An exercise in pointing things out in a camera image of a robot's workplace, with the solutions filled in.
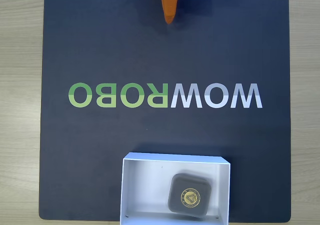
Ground grey USB case gold emblem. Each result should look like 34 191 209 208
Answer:
166 172 213 219

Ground dark mat with WOWROBO print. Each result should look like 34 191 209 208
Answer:
38 0 292 222

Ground white cardboard box bin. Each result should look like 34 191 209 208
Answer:
119 152 231 225

